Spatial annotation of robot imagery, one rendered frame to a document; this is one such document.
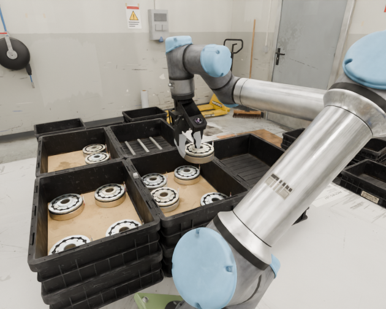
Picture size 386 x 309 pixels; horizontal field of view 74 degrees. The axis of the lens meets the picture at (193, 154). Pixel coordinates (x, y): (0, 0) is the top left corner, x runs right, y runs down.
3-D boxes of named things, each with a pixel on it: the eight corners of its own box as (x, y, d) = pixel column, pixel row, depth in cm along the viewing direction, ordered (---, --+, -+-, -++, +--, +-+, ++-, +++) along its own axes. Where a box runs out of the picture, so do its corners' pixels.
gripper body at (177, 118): (189, 122, 88) (186, 87, 82) (201, 130, 81) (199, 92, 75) (169, 127, 85) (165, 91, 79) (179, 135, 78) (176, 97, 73)
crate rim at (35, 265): (162, 229, 66) (162, 222, 65) (29, 274, 54) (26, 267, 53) (125, 164, 98) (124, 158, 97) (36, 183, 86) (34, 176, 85)
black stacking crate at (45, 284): (163, 255, 70) (161, 224, 65) (42, 303, 58) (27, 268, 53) (128, 185, 102) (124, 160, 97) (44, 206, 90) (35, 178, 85)
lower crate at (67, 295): (166, 282, 75) (164, 253, 70) (53, 332, 63) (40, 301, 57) (131, 206, 107) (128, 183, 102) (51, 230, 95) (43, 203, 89)
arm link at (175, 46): (179, 38, 64) (157, 38, 69) (183, 81, 69) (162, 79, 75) (200, 35, 69) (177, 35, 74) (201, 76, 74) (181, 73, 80)
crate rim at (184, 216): (254, 198, 78) (255, 191, 77) (163, 229, 66) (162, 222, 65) (195, 148, 110) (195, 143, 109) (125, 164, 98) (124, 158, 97)
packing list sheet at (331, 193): (351, 192, 116) (351, 192, 116) (319, 209, 105) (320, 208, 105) (293, 163, 141) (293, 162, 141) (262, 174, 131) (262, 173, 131)
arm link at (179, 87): (198, 77, 73) (173, 82, 70) (199, 93, 75) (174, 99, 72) (187, 73, 79) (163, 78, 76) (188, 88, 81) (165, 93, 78)
